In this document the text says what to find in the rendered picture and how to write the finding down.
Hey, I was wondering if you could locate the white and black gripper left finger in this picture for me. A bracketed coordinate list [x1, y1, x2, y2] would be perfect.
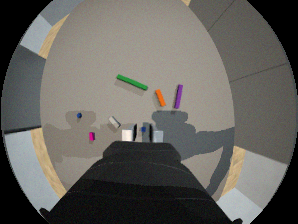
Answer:
[122, 124, 137, 142]

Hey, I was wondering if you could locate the purple rod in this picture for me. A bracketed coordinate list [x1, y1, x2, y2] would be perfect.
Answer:
[174, 84, 183, 109]

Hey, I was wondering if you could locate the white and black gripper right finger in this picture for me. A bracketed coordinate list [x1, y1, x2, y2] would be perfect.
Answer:
[149, 124, 163, 143]

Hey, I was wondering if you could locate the green rod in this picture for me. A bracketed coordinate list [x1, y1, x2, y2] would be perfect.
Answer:
[116, 74, 148, 91]

